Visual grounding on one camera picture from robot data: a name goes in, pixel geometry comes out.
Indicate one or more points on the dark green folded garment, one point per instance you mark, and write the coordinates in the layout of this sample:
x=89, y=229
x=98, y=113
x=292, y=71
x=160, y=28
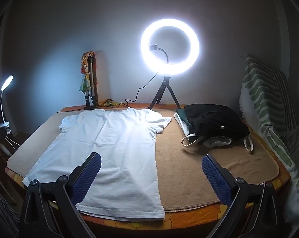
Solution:
x=183, y=117

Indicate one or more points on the green striped white pillow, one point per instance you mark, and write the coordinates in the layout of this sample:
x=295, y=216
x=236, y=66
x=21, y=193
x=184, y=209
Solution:
x=266, y=106

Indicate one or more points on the white clip desk lamp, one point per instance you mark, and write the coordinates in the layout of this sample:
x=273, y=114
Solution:
x=3, y=104

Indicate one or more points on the white t-shirt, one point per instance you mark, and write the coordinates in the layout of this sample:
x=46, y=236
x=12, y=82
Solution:
x=126, y=187

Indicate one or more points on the colourful floral cloth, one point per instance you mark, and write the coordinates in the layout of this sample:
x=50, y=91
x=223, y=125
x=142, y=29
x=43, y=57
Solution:
x=86, y=80

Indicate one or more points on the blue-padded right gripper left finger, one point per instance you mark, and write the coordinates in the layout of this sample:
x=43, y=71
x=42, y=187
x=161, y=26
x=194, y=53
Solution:
x=49, y=209

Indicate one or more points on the black folded garment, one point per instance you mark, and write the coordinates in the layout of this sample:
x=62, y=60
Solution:
x=214, y=121

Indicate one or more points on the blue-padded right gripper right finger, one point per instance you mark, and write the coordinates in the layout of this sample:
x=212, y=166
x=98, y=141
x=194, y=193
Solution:
x=252, y=209

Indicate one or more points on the black gooseneck phone holder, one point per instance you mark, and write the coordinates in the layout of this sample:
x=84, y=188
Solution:
x=155, y=47

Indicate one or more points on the white ring light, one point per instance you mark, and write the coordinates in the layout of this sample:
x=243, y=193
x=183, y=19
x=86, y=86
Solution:
x=178, y=39

